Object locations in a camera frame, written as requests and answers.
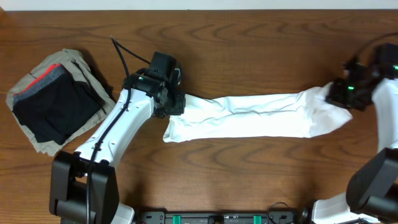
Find white t-shirt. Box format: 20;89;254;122
163;84;352;142

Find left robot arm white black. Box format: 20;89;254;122
49;68;185;223

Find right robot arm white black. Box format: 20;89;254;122
300;59;397;223

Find beige folded garment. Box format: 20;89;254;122
6;49;115;156

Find grey folded garment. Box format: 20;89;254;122
12;65;68;105

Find black folded garment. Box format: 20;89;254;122
12;73;101;145

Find red folded garment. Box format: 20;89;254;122
14;63;62;95

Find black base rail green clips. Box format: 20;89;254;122
135;211;297;224

